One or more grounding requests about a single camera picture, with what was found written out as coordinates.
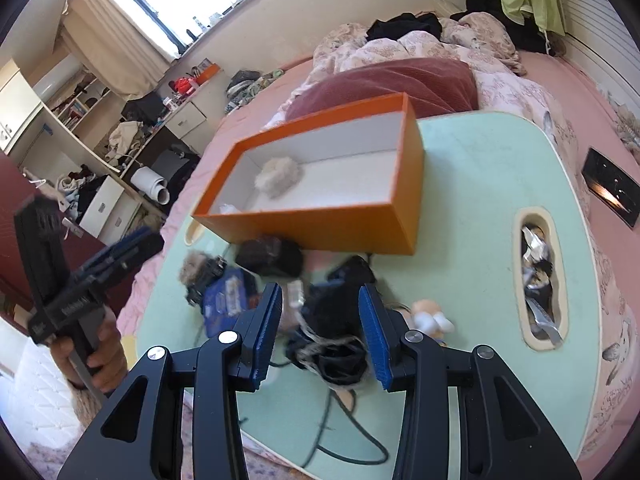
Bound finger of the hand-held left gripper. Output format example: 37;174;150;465
87;226;166;273
72;255;146;293

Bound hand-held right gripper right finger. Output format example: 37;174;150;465
358;282;583;480

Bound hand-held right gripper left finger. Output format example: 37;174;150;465
56;282;284;480

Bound black cable bundle with twine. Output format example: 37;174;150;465
285;330;371;386

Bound orange cardboard box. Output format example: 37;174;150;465
192;91;426;256

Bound green cartoon print desktop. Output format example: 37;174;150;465
135;110;606;468

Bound person's left hand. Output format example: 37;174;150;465
50;307;127;396

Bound blue printed packet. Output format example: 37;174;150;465
202;266;261;335

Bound white drawer cabinet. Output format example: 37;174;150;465
79;175;143;241

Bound brown fur pompom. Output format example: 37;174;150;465
180;253;213;287

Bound white paper roll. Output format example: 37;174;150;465
130;166;176;206

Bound small plush doll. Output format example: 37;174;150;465
400;299;456;346

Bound black fuzzy pouch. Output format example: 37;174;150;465
235;237;304;277

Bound dark red wooden door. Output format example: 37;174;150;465
0;152;91;321

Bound pile of beige clothes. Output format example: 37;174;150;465
105;120;151;166

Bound white quilted mat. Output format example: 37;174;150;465
0;310;86;446

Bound white desk drawers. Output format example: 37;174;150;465
165;100;208;138

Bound black monitor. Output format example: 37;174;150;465
121;95;166;123

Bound beige plush ball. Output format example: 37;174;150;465
253;156;306;200

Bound crumpled foil wrappers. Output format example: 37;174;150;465
520;225;561;341

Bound small orange storage box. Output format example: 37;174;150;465
192;64;221;86

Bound folded clothes pile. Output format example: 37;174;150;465
225;69;286;113

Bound beige curtain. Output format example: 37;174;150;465
60;0;173;101

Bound dark pink pillow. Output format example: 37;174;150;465
285;57;478;121

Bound black tablet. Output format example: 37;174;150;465
581;147;640;228

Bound pink bed sheet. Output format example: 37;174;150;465
117;52;640;461

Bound pink floral blanket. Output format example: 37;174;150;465
260;10;531;131

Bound white radiator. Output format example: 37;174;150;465
547;0;640;106

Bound white wall shelf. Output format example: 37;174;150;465
47;72;111;131

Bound white wall cabinet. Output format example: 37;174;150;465
0;57;43;153

